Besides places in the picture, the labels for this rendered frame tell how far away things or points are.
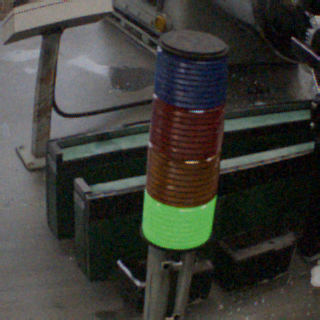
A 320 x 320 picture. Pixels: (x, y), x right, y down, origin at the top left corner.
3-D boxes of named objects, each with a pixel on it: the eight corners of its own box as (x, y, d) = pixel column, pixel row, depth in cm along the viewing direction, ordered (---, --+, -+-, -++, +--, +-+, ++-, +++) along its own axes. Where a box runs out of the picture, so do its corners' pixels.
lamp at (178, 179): (196, 167, 95) (200, 120, 92) (229, 200, 90) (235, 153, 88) (132, 179, 92) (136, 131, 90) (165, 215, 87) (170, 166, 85)
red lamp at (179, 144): (200, 120, 92) (203, 75, 90) (235, 153, 88) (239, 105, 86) (136, 131, 90) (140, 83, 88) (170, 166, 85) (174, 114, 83)
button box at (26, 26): (97, 23, 144) (93, -3, 145) (115, 11, 138) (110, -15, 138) (2, 46, 137) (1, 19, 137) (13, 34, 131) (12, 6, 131)
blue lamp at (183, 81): (203, 75, 90) (206, 34, 88) (239, 105, 86) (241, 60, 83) (140, 83, 88) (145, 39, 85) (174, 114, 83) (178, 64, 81)
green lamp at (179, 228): (191, 210, 97) (196, 167, 95) (221, 242, 92) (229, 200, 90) (130, 223, 94) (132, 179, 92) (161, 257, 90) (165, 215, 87)
